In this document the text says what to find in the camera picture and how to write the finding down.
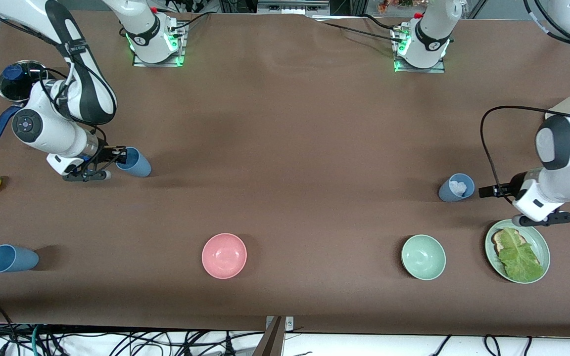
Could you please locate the blue plastic cup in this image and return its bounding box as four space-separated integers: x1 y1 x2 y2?
115 147 152 178
438 173 475 203
0 244 39 273

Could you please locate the pale green plate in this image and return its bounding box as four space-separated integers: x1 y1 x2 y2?
485 219 551 284

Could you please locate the toast bread slice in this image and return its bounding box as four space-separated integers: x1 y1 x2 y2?
493 228 541 267

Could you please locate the green lettuce leaf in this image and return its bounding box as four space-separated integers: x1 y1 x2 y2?
498 227 545 282

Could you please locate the glass lid blue knob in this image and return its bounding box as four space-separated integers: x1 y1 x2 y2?
0 60 49 103

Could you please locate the pale green bowl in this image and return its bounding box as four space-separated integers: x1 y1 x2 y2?
401 234 447 281

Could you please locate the pink bowl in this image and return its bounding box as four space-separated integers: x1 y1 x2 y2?
201 233 247 280

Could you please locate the grey metal box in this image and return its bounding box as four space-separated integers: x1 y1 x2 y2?
257 0 330 15

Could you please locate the black pot blue handle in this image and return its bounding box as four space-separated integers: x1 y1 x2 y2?
0 69 50 146

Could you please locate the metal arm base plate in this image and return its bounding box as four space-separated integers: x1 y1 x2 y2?
132 20 187 67
393 25 446 74

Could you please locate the black table cable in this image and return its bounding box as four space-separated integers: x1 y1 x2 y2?
315 20 397 43
362 14 402 30
169 12 211 33

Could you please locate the metal table bracket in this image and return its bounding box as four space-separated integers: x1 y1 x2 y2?
265 315 294 331

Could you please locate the dark table post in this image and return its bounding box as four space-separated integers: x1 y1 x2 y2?
253 316 285 356

